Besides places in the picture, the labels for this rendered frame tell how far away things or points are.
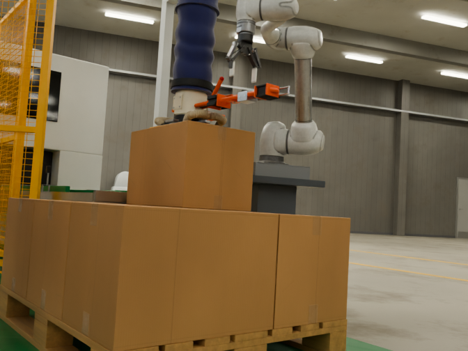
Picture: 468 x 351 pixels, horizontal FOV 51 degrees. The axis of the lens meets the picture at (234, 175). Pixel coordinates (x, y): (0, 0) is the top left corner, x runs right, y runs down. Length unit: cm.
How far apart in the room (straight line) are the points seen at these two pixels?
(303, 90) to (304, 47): 25
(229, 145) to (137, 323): 118
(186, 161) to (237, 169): 29
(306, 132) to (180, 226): 162
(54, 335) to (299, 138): 176
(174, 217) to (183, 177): 79
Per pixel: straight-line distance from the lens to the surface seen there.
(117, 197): 278
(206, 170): 231
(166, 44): 646
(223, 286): 162
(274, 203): 296
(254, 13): 240
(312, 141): 298
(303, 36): 288
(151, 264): 146
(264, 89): 217
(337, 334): 205
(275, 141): 303
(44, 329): 196
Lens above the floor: 55
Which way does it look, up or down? 4 degrees up
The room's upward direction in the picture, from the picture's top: 3 degrees clockwise
